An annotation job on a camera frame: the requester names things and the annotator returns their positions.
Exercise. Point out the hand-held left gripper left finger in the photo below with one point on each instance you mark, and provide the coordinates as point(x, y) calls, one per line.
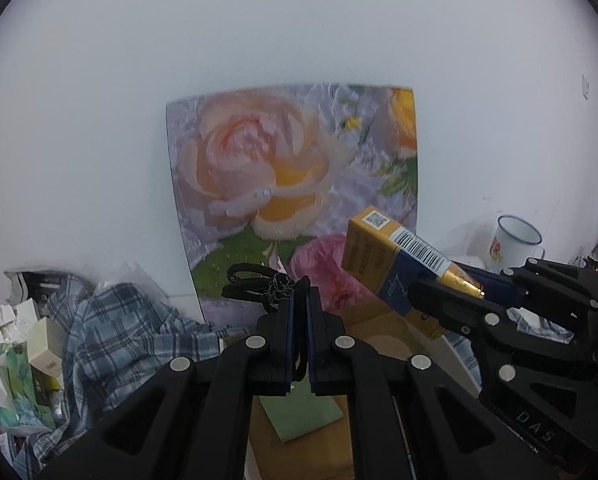
point(288, 340)

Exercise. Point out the green tissue pack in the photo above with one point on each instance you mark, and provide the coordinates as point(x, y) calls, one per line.
point(14, 385)

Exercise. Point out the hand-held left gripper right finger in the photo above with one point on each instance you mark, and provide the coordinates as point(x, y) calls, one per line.
point(313, 340)

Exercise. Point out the small white wall hook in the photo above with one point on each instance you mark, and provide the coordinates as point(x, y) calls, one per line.
point(585, 86)

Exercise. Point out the white paper carton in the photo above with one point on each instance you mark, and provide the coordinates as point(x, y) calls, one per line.
point(16, 315)

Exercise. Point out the small red black item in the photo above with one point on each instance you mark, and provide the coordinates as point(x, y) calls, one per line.
point(594, 261)

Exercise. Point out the white enamel mug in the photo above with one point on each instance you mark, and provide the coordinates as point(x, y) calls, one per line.
point(516, 240)

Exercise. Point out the gold cigarette pack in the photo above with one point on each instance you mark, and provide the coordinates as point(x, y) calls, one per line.
point(379, 255)

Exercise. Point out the green wallet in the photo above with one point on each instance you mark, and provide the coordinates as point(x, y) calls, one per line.
point(299, 410)

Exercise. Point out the small cream box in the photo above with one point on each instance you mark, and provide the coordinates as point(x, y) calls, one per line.
point(46, 350)

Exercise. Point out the blue plaid shirt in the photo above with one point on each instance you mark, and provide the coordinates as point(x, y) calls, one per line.
point(109, 340)

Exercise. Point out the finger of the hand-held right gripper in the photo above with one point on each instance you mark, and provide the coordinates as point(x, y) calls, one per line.
point(444, 305)
point(499, 287)

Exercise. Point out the dark grey bag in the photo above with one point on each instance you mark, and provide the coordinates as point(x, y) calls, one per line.
point(34, 282)

